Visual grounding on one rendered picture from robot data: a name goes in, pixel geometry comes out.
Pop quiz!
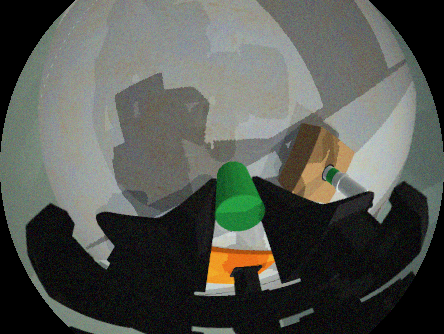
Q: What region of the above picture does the grey cylinder with green band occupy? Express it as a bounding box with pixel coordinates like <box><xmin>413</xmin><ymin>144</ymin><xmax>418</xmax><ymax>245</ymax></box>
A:
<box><xmin>323</xmin><ymin>166</ymin><xmax>368</xmax><ymax>198</ymax></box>

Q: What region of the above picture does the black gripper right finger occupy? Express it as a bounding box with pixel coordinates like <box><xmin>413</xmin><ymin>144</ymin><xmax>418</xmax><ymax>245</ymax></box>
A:
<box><xmin>251</xmin><ymin>176</ymin><xmax>375</xmax><ymax>284</ymax></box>

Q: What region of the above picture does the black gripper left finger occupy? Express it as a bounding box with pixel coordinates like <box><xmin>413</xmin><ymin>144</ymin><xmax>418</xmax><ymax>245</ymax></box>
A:
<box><xmin>96</xmin><ymin>179</ymin><xmax>217</xmax><ymax>292</ymax></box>

